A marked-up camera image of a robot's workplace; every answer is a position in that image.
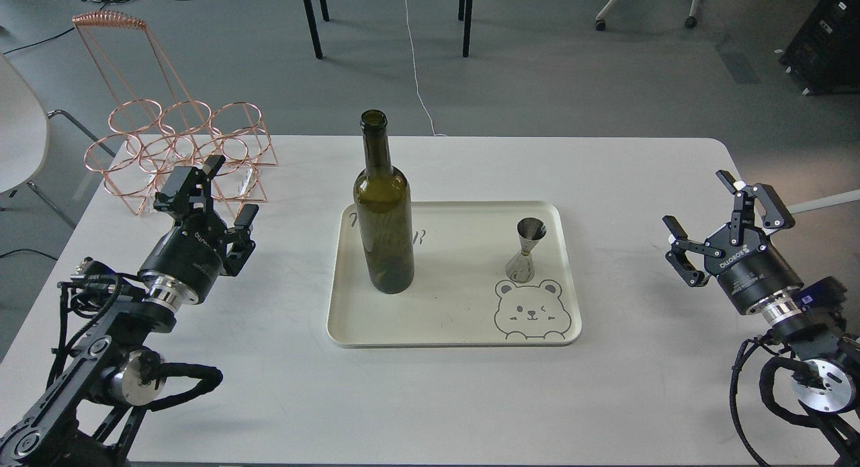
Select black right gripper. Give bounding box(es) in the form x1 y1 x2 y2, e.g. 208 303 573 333
662 170 804 316

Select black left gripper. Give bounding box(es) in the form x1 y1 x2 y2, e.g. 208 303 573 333
138 155 260 304

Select dark green wine bottle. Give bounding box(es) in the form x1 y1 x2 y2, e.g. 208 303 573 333
353 110 415 294

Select steel double jigger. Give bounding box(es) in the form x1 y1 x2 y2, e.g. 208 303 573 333
505 217 547 284

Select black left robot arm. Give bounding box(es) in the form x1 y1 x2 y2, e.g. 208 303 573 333
2 155 259 466

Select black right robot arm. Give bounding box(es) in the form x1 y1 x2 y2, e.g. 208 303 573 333
663 170 859 466

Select white chair leg with caster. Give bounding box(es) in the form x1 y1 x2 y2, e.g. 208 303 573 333
787 189 860 215

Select black equipment case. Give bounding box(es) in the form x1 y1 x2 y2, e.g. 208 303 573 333
778 0 859 95

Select white chair at left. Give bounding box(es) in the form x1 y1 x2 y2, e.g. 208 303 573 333
1 56 99 228

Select white office chair base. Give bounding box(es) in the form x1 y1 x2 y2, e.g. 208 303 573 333
593 0 703 32

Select cream bear serving tray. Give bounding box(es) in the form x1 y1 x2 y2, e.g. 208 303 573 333
327 201 583 347

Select black table legs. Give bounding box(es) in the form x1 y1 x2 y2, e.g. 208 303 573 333
301 0 474 62

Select copper wire bottle rack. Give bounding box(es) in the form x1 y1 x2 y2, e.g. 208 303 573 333
73 10 279 215

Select white floor cable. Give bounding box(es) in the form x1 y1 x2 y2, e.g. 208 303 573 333
394 0 449 137

